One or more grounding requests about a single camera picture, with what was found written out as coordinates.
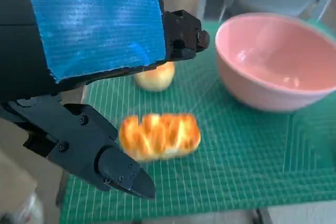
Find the green cutting mat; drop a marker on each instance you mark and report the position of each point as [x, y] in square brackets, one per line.
[236, 169]

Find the pink bowl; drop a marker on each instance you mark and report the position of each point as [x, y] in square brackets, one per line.
[267, 58]

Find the rectangular braided toy bread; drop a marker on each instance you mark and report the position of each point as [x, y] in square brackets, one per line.
[160, 137]

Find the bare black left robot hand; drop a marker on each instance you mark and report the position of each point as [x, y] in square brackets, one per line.
[92, 24]

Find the round toy bread bun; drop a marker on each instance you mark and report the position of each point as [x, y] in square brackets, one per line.
[157, 79]

